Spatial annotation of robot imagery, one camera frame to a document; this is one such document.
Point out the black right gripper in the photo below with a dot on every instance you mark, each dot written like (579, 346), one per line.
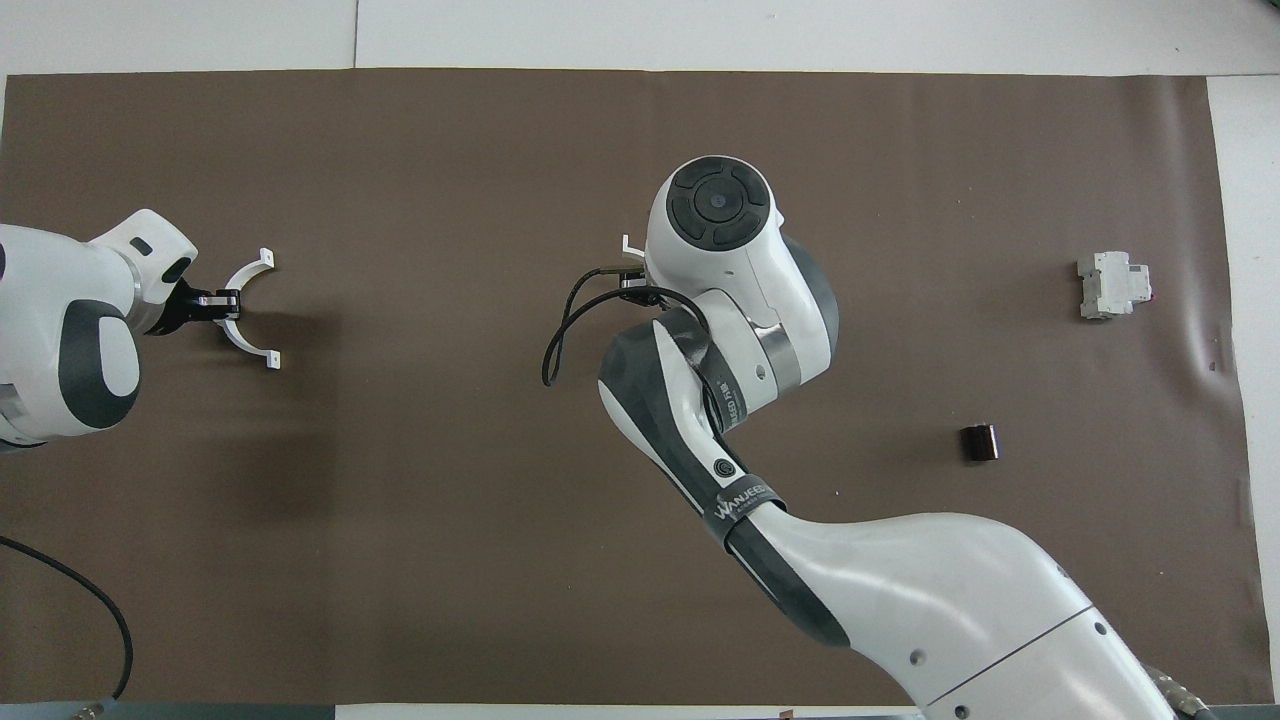
(633, 286)

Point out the grey circuit breaker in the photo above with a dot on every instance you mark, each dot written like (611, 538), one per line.
(1108, 285)

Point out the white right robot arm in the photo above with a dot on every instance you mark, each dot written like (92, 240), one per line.
(900, 580)

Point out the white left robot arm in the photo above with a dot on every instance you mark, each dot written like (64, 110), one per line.
(40, 300)

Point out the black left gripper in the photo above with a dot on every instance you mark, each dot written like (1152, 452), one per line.
(185, 308)

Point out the brown paper table mat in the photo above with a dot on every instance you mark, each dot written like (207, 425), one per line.
(400, 550)

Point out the small black cylinder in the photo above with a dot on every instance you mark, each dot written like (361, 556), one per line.
(980, 443)

